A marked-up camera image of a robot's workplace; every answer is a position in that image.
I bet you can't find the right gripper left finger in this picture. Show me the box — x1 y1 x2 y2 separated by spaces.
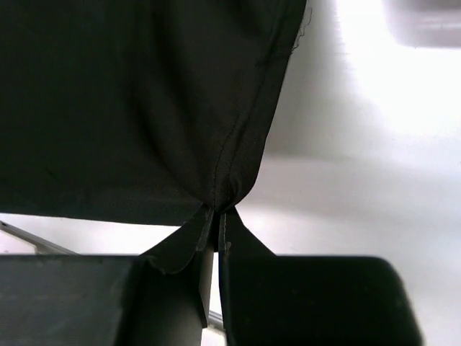
1 207 215 345

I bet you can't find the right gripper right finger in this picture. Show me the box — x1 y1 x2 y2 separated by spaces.
217 207 426 346

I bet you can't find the black t shirt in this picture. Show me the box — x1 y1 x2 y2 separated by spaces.
0 0 313 228

